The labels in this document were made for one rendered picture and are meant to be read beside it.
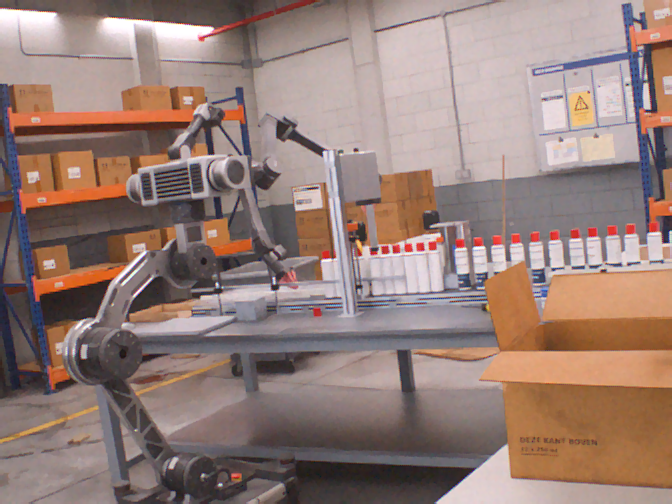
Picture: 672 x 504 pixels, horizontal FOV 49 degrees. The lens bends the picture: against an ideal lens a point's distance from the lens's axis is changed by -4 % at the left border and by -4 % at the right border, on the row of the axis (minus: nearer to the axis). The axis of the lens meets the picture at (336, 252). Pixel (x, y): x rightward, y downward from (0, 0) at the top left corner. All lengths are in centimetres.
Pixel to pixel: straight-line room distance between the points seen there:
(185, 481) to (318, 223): 441
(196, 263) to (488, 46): 533
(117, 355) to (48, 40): 542
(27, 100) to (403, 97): 385
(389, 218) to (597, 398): 536
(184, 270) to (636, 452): 200
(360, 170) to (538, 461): 183
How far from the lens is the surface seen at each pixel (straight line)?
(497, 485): 146
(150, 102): 734
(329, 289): 326
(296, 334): 286
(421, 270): 308
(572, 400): 139
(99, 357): 266
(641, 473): 141
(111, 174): 697
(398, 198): 662
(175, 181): 295
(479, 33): 784
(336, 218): 305
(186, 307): 387
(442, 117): 799
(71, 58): 787
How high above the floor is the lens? 136
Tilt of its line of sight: 5 degrees down
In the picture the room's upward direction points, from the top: 7 degrees counter-clockwise
